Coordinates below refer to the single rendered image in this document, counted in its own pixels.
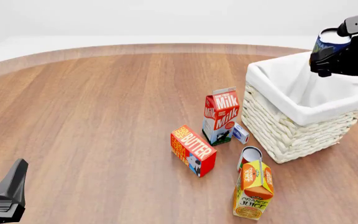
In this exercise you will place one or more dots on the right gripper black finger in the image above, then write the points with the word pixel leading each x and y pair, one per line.
pixel 321 61

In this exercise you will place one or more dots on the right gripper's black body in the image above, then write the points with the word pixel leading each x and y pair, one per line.
pixel 357 58

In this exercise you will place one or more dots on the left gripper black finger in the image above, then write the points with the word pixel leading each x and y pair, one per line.
pixel 10 184

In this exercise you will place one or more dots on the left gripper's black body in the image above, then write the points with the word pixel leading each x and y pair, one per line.
pixel 2 213

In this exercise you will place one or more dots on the blue alphabet soup can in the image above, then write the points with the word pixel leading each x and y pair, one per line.
pixel 332 40

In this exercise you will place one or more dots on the white cloth basket liner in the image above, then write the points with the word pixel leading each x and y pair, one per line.
pixel 306 93

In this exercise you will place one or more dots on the white woven basket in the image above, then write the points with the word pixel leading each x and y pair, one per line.
pixel 291 130

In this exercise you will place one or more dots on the small blue and white box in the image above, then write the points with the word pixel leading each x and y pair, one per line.
pixel 240 133

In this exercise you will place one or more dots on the red and white milk carton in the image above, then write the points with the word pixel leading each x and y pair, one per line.
pixel 221 114

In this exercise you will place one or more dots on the red tomato sauce can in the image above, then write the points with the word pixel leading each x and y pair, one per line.
pixel 248 156

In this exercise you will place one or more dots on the orange juice carton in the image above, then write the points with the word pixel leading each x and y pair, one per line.
pixel 253 191

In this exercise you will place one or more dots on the red and orange butter box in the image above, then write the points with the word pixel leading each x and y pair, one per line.
pixel 193 150

